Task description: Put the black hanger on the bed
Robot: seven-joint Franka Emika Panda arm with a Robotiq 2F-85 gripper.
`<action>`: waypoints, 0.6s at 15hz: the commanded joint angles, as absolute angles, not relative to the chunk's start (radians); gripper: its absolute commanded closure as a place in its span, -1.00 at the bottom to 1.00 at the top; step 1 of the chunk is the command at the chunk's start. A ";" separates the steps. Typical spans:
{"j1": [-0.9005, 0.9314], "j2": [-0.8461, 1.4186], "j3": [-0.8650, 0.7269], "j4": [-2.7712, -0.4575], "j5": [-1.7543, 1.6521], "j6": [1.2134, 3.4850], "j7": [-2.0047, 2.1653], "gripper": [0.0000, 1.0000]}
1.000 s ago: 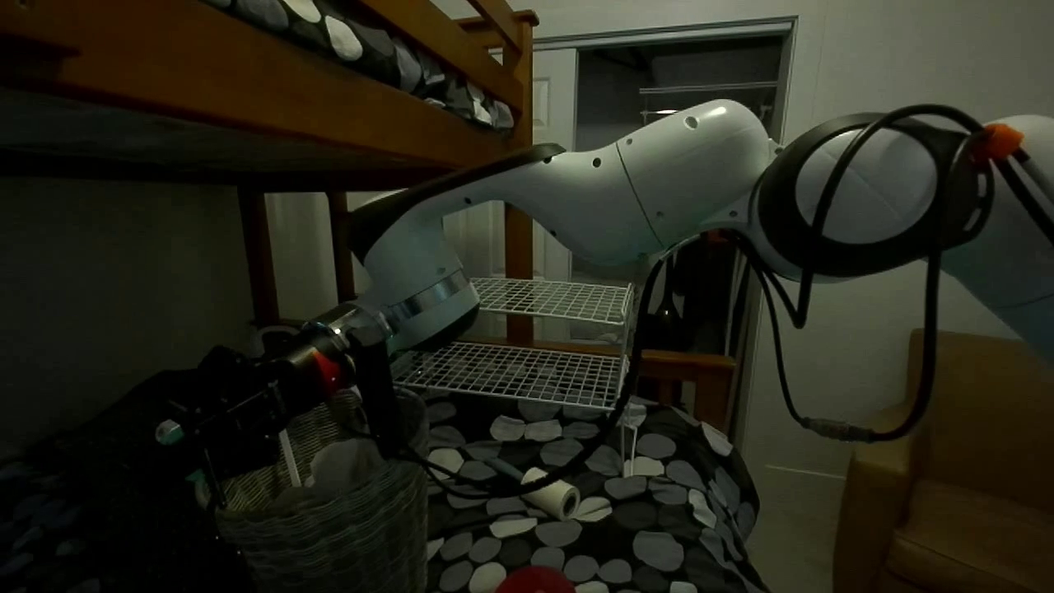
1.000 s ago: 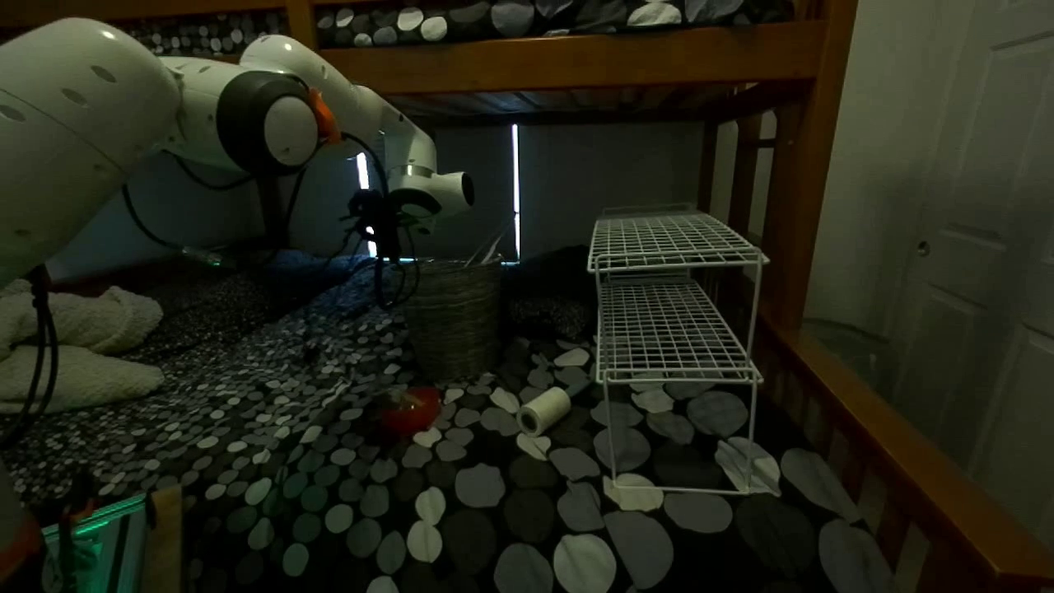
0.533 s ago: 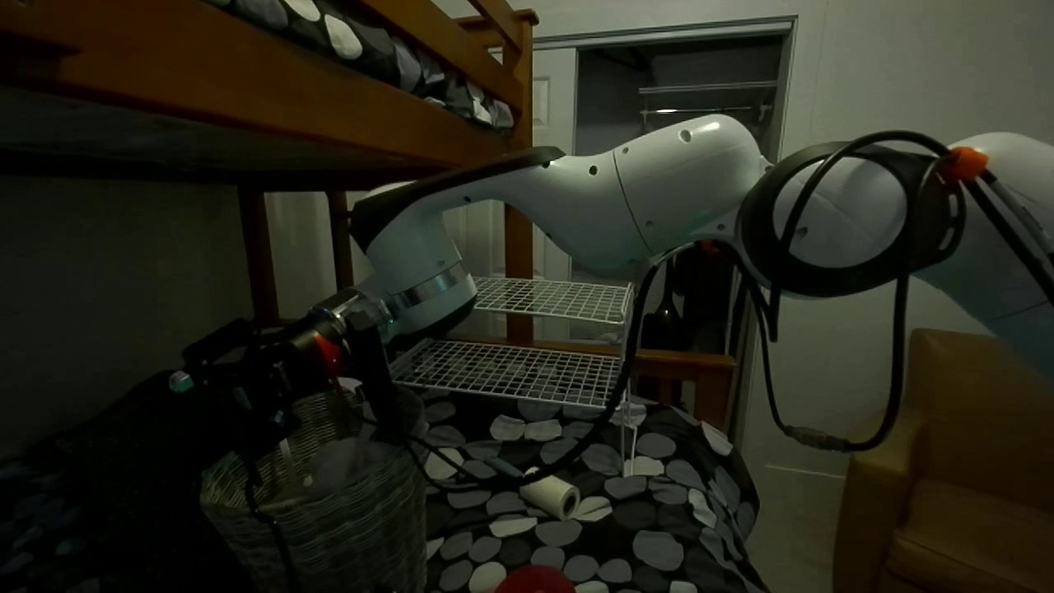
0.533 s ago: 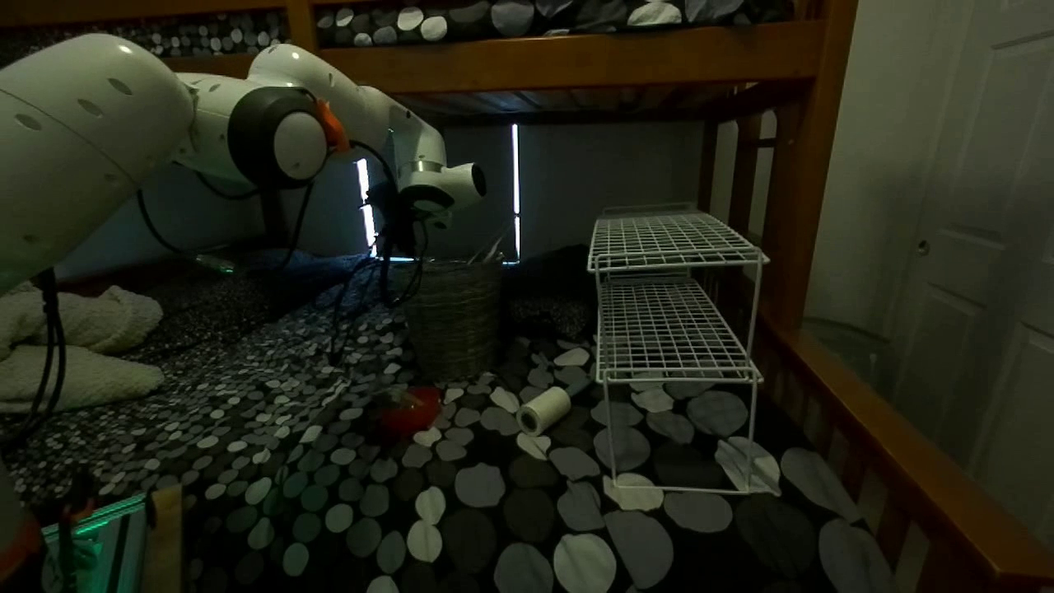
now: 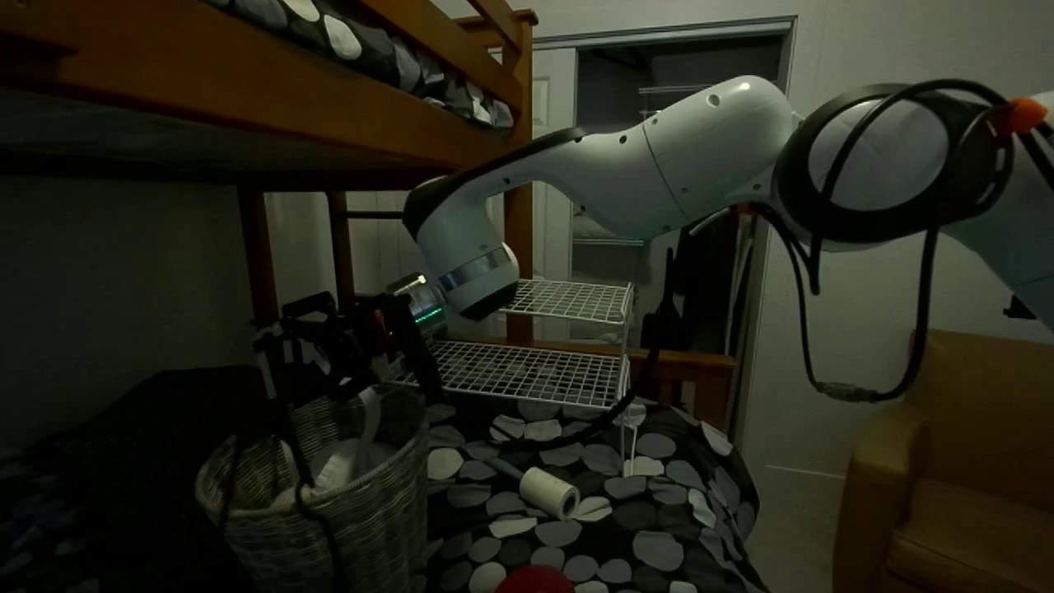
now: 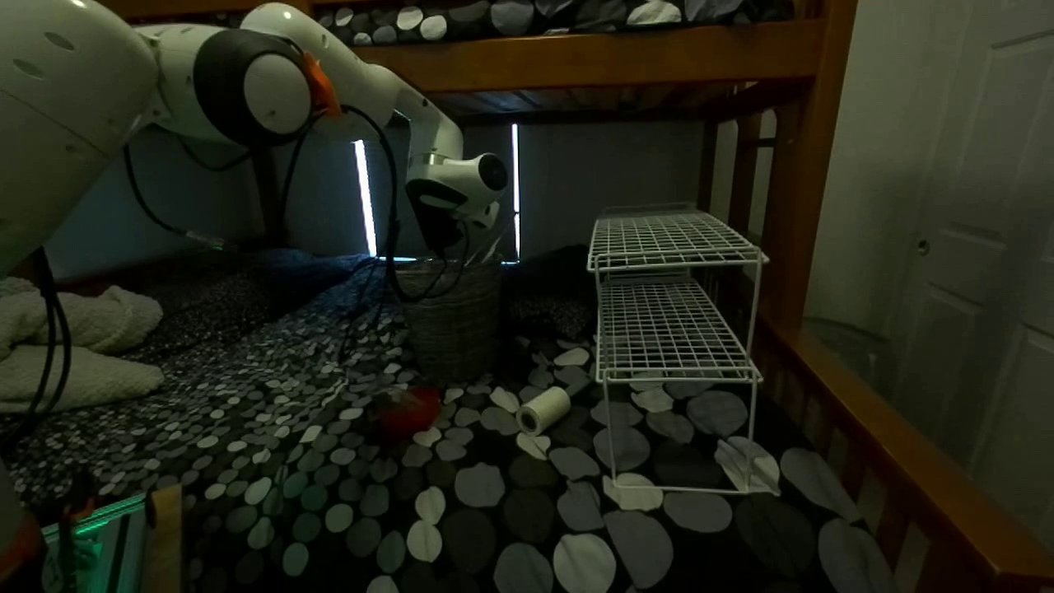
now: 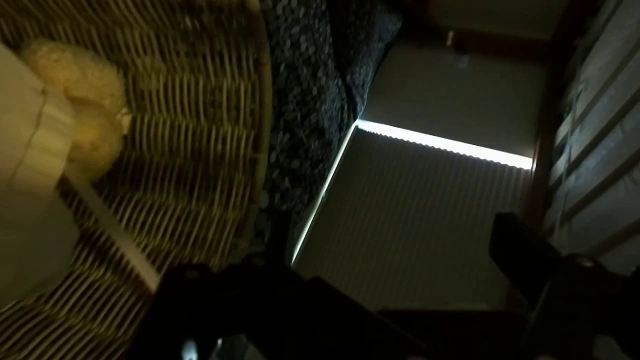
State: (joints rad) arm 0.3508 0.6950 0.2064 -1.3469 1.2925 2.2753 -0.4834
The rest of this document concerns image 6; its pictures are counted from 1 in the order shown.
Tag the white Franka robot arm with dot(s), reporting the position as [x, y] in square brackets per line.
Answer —
[68, 85]

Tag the wooden plank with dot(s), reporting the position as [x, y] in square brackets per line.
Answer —
[167, 538]

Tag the pebble pattern bunk bedding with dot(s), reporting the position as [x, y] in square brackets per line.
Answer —
[516, 15]

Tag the red round bowl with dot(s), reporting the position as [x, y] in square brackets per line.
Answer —
[407, 417]

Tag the white pillow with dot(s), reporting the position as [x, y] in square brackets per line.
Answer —
[76, 378]

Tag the black pebble pattern bedspread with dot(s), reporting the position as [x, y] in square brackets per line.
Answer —
[483, 483]

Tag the dark woven basket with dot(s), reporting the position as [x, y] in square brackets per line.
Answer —
[457, 331]

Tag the green lit box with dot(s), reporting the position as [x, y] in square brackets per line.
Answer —
[101, 546]

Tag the white crumpled blanket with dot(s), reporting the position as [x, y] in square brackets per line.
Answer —
[101, 314]

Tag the wooden bunk bed frame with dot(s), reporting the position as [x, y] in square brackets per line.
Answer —
[614, 57]

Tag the white tape roll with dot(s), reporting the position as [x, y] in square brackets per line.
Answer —
[546, 409]

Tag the white panel door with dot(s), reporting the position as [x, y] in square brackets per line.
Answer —
[988, 219]

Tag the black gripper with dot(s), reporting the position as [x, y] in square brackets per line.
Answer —
[441, 214]

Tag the blue cloth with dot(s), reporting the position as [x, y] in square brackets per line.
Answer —
[313, 274]

